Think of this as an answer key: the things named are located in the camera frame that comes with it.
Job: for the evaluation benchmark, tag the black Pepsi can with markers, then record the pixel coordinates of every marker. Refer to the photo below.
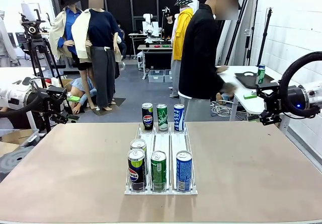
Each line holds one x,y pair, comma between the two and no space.
137,173
147,118
138,144

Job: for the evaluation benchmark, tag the person right hand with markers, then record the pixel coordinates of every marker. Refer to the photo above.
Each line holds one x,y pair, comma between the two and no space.
229,88

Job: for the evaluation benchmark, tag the mannequin in beige coat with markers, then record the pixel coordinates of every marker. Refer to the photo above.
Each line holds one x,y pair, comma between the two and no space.
66,25

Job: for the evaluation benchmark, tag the clear storage bin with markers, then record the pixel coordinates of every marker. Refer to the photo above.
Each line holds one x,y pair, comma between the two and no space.
168,76
156,76

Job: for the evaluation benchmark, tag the mannequin in navy top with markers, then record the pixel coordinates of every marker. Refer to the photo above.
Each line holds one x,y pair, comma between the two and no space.
103,27

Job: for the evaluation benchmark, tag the mannequin in yellow hoodie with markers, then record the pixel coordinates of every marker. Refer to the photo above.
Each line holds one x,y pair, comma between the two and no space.
182,32

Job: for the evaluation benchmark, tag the crouching person in light blue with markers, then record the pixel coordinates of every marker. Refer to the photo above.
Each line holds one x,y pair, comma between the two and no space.
75,84

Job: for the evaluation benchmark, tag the black camera tripod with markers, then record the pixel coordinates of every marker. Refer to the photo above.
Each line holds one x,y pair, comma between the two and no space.
37,44

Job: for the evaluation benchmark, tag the black serving tray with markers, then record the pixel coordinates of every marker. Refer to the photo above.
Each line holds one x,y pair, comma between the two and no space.
245,81

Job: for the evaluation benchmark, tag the clear acrylic can rack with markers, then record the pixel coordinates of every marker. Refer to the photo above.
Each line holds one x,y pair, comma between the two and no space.
179,143

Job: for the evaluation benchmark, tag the flat cardboard piece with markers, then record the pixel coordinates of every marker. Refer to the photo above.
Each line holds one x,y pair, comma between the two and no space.
15,136

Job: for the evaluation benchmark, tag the black light stand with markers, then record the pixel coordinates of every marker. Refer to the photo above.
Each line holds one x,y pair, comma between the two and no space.
264,37

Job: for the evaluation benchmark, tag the person sitting on floor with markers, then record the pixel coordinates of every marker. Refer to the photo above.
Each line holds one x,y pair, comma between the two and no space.
219,99

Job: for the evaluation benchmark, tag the green Chilsung cider can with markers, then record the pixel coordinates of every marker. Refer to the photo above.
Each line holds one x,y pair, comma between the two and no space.
260,76
158,173
162,119

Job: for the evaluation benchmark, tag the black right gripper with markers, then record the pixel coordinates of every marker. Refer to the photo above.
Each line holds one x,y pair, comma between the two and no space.
275,103

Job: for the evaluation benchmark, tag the large white side table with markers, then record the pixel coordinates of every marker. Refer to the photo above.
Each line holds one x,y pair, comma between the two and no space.
241,103

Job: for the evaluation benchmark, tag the seated person in black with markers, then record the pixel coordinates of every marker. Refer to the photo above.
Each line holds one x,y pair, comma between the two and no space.
169,27

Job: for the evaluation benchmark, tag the person in blue shirt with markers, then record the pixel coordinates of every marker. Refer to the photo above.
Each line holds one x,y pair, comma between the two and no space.
122,36

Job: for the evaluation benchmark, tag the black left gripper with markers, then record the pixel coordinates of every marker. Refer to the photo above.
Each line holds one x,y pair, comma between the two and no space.
55,104

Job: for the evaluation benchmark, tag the brown cardboard box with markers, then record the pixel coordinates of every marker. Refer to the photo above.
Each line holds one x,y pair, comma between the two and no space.
66,82

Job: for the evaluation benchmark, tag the black floor mat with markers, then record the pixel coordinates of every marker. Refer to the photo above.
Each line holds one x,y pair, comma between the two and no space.
118,103

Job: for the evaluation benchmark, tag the dark grey round base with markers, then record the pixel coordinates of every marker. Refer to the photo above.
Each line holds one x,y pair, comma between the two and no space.
12,161

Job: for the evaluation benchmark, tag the wooden top work table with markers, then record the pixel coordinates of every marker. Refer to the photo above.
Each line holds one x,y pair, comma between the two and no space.
156,58

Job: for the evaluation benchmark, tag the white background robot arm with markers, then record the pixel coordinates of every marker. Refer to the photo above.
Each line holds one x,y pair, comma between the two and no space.
148,22

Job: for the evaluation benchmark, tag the black office chair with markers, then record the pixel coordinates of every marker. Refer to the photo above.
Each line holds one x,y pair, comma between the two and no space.
18,42

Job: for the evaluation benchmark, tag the person left hand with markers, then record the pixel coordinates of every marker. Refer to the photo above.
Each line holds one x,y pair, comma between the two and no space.
222,69

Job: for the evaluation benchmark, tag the person in black cardigan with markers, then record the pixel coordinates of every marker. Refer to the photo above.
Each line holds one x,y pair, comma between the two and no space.
201,58

